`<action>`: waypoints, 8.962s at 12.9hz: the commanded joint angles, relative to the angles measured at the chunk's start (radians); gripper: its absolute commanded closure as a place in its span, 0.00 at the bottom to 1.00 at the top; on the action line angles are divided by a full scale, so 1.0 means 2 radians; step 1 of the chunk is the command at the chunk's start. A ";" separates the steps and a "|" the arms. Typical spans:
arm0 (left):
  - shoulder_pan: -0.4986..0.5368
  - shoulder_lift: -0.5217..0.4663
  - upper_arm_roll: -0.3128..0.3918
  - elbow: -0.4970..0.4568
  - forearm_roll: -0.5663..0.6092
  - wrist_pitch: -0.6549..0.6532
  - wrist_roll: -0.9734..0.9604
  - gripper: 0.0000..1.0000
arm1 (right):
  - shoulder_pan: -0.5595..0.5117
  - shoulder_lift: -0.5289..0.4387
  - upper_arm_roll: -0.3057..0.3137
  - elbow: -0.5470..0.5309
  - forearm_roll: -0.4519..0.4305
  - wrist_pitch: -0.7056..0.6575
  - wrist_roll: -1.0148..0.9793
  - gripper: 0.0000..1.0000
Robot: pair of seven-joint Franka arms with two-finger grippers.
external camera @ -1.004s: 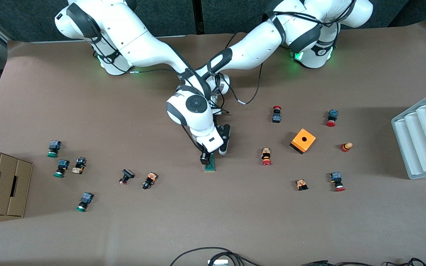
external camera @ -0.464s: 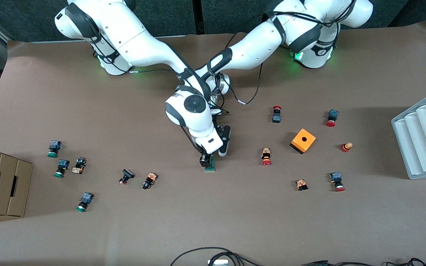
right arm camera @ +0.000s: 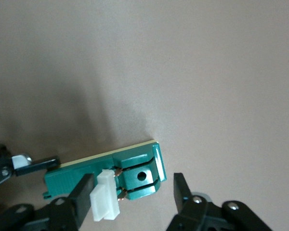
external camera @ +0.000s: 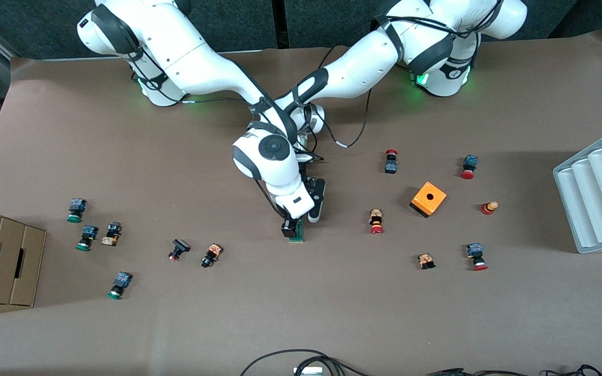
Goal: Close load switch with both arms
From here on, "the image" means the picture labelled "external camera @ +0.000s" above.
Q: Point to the brown cardboard divider box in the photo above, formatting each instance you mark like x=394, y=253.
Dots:
x=3, y=261

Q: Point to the green pushbutton blue block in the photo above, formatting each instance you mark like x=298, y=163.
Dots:
x=87, y=236
x=76, y=209
x=119, y=283

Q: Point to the red mushroom button blue block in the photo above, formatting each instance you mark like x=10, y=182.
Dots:
x=469, y=164
x=391, y=166

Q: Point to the black selector orange block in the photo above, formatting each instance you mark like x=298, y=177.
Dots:
x=112, y=233

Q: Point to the red yellow emergency stop head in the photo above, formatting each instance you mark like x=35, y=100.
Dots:
x=488, y=208

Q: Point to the green load switch white slider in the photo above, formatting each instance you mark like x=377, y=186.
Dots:
x=301, y=233

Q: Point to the grey ribbed plastic tray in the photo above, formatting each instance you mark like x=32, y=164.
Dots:
x=593, y=193

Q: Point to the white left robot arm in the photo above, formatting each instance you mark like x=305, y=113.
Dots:
x=358, y=68

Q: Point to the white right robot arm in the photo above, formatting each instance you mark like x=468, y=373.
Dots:
x=201, y=68

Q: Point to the black partition post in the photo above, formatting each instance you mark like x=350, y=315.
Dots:
x=279, y=21

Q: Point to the black pushbutton orange block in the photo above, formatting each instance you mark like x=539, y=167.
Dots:
x=211, y=255

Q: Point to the orange button enclosure box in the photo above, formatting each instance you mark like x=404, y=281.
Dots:
x=437, y=199

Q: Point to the black square red pushbutton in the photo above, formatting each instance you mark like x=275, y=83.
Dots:
x=179, y=248

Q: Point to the orange black contact block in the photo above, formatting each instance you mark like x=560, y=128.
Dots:
x=426, y=260

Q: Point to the red yellow emergency stop button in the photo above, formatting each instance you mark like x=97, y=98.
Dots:
x=376, y=221

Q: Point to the red mushroom button silver collar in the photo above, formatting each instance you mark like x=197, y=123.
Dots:
x=475, y=255

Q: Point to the silver aluminium frame piece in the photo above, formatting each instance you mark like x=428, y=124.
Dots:
x=308, y=372

